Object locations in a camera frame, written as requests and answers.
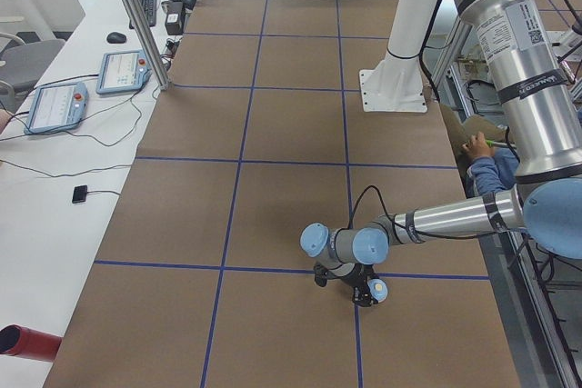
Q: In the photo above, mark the seated person's hand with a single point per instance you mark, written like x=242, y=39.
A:
x=476, y=147

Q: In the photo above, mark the black power adapter box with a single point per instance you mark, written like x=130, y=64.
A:
x=175, y=18

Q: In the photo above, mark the grey aluminium frame post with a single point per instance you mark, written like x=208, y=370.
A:
x=138, y=19

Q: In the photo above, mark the small black puck device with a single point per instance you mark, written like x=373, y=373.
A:
x=80, y=194

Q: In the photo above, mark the black computer mouse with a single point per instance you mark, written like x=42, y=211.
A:
x=116, y=38

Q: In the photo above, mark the far blue teach pendant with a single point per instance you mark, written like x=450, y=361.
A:
x=123, y=72

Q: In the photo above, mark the person's blue sleeve forearm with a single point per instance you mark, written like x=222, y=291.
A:
x=494, y=174

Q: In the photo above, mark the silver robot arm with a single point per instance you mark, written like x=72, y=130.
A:
x=545, y=200

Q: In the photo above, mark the black keyboard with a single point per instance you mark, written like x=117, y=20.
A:
x=150, y=10

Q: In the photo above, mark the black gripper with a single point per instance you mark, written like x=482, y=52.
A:
x=353, y=280

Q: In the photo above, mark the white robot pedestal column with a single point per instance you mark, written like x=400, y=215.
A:
x=396, y=85

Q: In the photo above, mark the blue teach pendant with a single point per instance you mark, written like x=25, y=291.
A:
x=123, y=72
x=56, y=108

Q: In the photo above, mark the grey office chair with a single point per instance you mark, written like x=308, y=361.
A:
x=25, y=63

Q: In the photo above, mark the near blue teach pendant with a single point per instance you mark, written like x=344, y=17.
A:
x=56, y=108

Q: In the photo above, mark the red cylinder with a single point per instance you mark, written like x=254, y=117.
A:
x=27, y=343

